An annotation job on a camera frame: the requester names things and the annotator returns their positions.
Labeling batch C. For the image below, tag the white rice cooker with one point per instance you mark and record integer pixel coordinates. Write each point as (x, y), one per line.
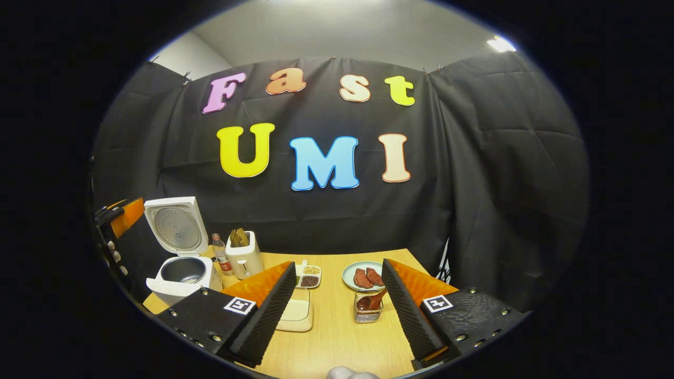
(168, 288)

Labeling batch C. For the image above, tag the brown toast slice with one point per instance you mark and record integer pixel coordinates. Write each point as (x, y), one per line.
(234, 238)
(243, 237)

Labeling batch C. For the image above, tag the clear box of rice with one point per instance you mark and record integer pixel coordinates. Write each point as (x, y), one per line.
(297, 311)

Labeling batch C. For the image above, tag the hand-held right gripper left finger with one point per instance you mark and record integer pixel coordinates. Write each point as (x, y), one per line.
(268, 316)

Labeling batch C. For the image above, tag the pale green plate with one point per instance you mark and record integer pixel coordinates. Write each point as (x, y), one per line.
(349, 273)

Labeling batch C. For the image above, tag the red meat slice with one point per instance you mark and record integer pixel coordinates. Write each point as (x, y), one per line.
(363, 279)
(375, 276)

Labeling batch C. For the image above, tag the black backdrop cloth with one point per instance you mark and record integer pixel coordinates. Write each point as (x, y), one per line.
(474, 184)

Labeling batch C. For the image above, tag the small ceiling light panel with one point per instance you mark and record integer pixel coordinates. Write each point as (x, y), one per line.
(501, 44)

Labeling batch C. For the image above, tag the white divided bean dish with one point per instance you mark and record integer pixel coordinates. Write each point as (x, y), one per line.
(309, 280)

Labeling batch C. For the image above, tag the white toaster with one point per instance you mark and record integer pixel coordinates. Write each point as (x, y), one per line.
(245, 262)

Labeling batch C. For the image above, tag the clear plastic water bottle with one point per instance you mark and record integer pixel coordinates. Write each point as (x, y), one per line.
(222, 259)

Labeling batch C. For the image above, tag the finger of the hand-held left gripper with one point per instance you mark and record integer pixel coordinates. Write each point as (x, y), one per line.
(129, 216)
(105, 213)

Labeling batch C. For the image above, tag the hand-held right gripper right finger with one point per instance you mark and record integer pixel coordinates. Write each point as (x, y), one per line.
(405, 316)

